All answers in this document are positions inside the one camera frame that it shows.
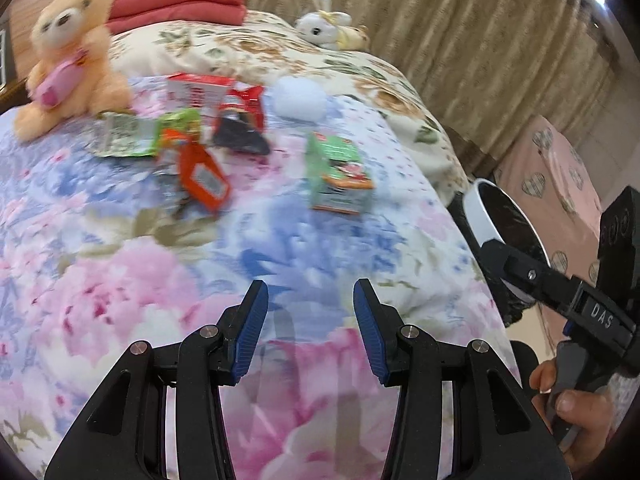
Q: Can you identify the orange foil snack wrapper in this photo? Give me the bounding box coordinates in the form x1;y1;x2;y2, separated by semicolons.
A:
156;128;231;214

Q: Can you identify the green juice carton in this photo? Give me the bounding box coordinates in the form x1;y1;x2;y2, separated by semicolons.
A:
305;132;375;214

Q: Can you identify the white round trash bin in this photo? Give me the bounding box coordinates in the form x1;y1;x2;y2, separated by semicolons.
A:
447;179;550;327

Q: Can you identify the person right hand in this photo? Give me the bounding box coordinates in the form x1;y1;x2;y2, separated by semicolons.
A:
529;360;614;479

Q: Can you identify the pink heart covered furniture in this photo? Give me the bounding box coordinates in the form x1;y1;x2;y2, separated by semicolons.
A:
494;115;601;284

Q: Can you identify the pink blue floral blanket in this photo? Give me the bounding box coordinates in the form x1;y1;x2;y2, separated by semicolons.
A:
1;96;514;479

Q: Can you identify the red black snack wrapper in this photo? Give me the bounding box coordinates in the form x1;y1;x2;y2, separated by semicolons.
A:
213;86;271;156

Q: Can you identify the green snack pouch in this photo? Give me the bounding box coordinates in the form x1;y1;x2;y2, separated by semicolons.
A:
88;108;202;158

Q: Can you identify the white foam ball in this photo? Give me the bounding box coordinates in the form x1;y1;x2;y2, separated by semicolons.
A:
270;76;328;122

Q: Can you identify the red white milk carton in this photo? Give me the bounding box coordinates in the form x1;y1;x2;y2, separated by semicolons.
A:
166;73;235;116

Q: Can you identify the beige floral quilt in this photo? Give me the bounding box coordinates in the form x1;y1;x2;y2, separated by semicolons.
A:
110;11;470;204

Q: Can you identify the beige patterned curtain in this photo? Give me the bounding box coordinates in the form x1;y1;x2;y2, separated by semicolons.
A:
250;0;618;176

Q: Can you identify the peach teddy bear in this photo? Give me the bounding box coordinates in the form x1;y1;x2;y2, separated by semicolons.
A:
14;0;132;142

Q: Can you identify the small brown plush bear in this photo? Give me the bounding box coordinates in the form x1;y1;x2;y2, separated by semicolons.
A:
336;26;370;51

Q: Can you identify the white plush rabbit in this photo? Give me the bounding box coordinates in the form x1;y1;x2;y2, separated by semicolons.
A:
294;0;352;51

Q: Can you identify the red folded blanket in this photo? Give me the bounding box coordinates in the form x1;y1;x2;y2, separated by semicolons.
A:
107;0;246;35

